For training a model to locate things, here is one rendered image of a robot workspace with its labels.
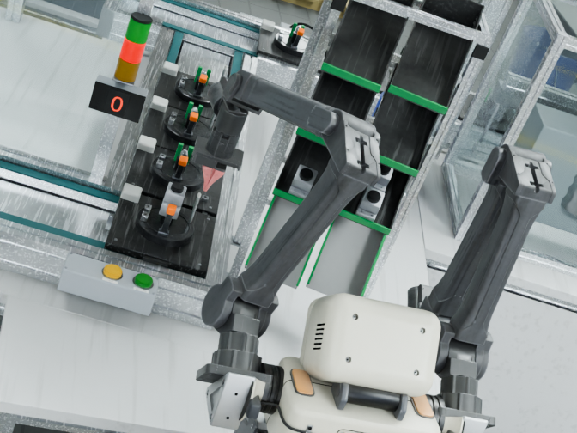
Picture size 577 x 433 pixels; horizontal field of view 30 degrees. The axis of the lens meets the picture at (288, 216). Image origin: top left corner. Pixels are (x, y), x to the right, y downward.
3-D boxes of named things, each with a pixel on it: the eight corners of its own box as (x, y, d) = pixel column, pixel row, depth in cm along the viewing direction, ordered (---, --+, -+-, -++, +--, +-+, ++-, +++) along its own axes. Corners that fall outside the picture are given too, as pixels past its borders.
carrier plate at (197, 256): (204, 278, 248) (207, 271, 247) (103, 248, 244) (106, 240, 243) (214, 223, 268) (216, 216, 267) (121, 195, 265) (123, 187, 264)
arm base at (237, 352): (206, 371, 181) (274, 384, 184) (213, 325, 184) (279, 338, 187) (194, 380, 189) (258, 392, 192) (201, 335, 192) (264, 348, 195)
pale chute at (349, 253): (356, 307, 252) (360, 305, 247) (305, 286, 252) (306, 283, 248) (397, 201, 259) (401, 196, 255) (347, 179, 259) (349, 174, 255)
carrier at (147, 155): (215, 220, 269) (229, 179, 263) (122, 192, 266) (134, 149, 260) (222, 173, 290) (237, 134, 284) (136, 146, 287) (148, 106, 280)
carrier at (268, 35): (323, 77, 365) (336, 45, 359) (255, 55, 362) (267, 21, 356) (323, 49, 386) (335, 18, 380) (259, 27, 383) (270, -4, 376)
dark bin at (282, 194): (325, 216, 241) (333, 198, 235) (271, 194, 241) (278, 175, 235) (360, 127, 257) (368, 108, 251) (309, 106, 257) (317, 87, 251)
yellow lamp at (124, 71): (133, 85, 246) (138, 66, 244) (112, 78, 245) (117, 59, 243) (136, 76, 250) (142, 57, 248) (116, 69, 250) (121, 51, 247)
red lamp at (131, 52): (139, 65, 244) (144, 46, 241) (118, 58, 243) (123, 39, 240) (142, 57, 248) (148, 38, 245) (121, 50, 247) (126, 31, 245)
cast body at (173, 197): (176, 220, 250) (185, 196, 246) (158, 214, 249) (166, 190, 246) (182, 202, 257) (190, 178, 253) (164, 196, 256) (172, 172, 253)
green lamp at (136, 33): (144, 46, 241) (150, 27, 239) (123, 39, 240) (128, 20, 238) (148, 38, 245) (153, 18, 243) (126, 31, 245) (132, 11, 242)
